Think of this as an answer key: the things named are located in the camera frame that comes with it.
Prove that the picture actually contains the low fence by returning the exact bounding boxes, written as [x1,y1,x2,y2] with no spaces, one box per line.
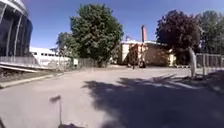
[56,57,100,70]

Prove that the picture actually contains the small white sign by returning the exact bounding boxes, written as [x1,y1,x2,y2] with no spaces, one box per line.
[73,58,80,67]

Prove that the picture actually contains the small green tree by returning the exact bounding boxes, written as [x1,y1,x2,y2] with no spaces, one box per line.
[55,32,80,65]

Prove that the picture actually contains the large green tree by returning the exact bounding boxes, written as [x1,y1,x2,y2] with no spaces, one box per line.
[69,3,125,68]

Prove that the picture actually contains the round white building dark windows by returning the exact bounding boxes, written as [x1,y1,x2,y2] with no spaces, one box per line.
[0,0,34,58]

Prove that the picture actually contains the dark red tree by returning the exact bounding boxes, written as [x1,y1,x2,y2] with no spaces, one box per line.
[155,9,203,66]

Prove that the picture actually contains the robot's own part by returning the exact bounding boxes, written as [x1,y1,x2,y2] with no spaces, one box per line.
[49,94,86,128]

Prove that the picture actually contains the low white building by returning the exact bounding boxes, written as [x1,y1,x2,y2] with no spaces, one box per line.
[29,46,73,68]

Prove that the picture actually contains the asphalt path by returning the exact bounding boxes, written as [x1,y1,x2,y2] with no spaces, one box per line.
[0,66,224,128]

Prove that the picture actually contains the pale tree trunk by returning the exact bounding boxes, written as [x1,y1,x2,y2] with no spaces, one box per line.
[188,46,198,80]

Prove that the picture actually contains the yellow building with chimney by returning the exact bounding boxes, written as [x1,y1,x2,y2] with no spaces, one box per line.
[117,24,177,68]

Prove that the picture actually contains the group of green trees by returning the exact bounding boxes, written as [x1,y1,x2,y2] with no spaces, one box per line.
[197,9,224,56]

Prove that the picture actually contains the concrete kerb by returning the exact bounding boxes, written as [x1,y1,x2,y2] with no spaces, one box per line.
[0,72,65,90]

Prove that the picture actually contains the grey ramp with railing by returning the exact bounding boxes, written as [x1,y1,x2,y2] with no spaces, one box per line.
[0,55,52,73]

